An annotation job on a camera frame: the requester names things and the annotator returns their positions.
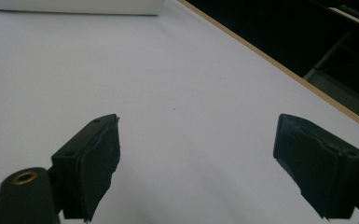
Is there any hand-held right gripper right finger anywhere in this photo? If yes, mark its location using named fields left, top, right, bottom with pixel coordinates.
left=272, top=113, right=359, bottom=220

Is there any wooden table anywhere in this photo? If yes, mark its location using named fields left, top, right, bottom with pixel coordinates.
left=176, top=0, right=359, bottom=136

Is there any white metal stand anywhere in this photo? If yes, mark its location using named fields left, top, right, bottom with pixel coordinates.
left=302, top=30, right=359, bottom=126

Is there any white plastic storage box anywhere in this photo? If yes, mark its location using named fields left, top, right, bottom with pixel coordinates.
left=0, top=0, right=166, bottom=17

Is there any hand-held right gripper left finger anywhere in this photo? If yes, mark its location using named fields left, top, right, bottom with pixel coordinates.
left=50, top=113, right=121, bottom=224

